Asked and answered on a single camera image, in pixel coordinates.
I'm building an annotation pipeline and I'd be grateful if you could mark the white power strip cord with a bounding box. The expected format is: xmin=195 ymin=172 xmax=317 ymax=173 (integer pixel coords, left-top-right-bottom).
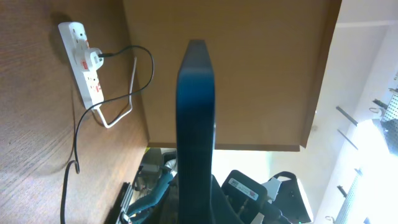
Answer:
xmin=93 ymin=55 xmax=138 ymax=129

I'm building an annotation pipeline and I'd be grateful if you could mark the white USB charger plug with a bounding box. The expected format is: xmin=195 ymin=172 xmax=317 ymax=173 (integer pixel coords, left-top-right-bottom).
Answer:
xmin=83 ymin=48 xmax=104 ymax=72

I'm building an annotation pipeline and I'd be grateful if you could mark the blue Galaxy smartphone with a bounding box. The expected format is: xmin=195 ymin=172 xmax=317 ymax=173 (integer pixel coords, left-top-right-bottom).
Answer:
xmin=176 ymin=40 xmax=215 ymax=224

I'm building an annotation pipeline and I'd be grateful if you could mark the white power strip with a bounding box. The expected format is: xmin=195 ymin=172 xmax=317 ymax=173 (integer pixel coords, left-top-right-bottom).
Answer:
xmin=58 ymin=22 xmax=104 ymax=109

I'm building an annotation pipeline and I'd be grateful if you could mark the black USB charging cable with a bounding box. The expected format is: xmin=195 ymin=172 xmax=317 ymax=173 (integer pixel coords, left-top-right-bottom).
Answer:
xmin=60 ymin=45 xmax=155 ymax=224

